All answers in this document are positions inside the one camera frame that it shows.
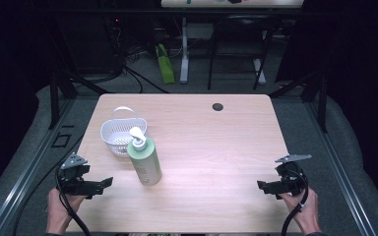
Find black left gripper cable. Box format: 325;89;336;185
55;166;93;236

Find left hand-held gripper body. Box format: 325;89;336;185
56;151;92;197

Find person's left hand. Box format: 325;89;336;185
45;188;89;236

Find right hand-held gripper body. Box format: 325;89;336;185
274;153;309;198

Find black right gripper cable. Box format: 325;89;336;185
281;169;310;236

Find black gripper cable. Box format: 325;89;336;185
281;169;310;236
55;166;93;236

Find green pump bottle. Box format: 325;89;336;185
126;126;163;187

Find black metal stand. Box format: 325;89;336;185
47;69;112;131
268;70;330;134

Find white plastic basket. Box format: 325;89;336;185
99;105;149;158

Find black floor cables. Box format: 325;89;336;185
109;19;171;95

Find person's right hand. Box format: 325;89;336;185
278;187;322;236

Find black square floor frame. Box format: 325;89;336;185
50;133;73;148

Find green bag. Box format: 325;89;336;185
155;42;176;86

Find white desk leg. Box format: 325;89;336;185
179;17;191;85

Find black chair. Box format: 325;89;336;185
207;14;274;91

